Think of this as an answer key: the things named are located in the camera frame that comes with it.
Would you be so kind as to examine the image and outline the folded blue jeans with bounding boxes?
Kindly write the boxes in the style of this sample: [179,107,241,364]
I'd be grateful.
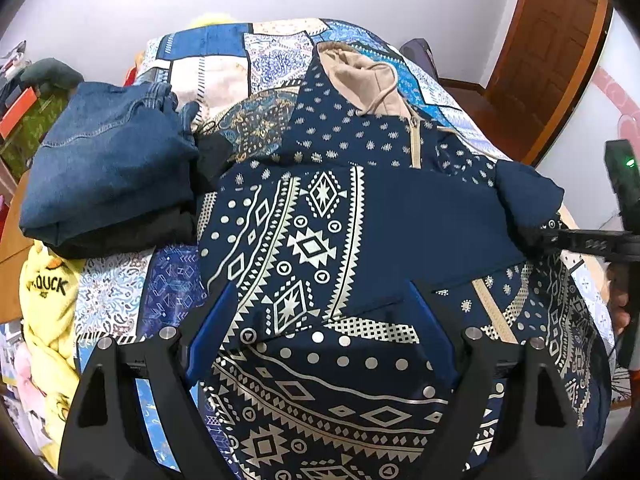
[19,81,202,247]

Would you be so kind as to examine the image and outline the folded black garment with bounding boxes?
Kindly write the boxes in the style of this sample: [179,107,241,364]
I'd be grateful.
[47,132,236,261]

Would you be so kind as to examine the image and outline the orange box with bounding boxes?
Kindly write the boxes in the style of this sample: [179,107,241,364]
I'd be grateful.
[0,86,40,140]

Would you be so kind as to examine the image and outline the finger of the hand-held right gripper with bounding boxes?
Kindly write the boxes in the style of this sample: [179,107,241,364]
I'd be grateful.
[520,226,640,264]

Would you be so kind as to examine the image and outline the grey backpack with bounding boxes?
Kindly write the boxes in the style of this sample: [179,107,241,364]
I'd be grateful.
[399,37,440,82]

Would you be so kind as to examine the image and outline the pink wall decoration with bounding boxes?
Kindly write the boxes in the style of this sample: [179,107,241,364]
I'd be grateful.
[594,66,640,128]

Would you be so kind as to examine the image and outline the person's right hand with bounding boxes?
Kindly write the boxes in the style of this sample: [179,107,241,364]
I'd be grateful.
[606,264,632,337]

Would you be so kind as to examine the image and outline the pink cloth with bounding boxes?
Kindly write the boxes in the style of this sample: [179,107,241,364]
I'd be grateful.
[7,345,36,401]

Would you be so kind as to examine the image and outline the yellow plush toy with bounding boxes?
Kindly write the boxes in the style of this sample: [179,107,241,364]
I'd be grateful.
[189,12,237,30]

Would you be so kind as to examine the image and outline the wooden cabinet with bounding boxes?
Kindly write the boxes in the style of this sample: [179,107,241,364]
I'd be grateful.
[0,177,35,266]

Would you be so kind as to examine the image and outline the navy patterned hoodie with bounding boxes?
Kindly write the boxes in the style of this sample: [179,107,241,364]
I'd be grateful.
[192,41,618,480]

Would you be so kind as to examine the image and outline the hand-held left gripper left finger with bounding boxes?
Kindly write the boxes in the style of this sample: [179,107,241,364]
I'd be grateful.
[57,280,241,480]

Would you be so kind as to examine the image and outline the dark green plush toy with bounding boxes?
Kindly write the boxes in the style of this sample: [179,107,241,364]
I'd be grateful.
[20,58,85,90]

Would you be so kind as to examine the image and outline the green patterned cloth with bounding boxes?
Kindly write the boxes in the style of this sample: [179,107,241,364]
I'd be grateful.
[0,91,71,181]

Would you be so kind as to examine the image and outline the blue patchwork blanket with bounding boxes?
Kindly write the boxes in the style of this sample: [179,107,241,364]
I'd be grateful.
[70,17,621,480]

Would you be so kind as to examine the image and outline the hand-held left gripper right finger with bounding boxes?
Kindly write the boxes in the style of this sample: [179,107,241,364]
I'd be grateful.
[405,280,588,480]

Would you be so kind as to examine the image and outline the wooden door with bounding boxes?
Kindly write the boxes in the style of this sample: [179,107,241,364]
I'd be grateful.
[484,0,615,167]

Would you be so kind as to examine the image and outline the yellow printed garment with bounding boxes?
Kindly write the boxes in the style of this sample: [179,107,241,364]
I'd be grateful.
[19,240,87,473]

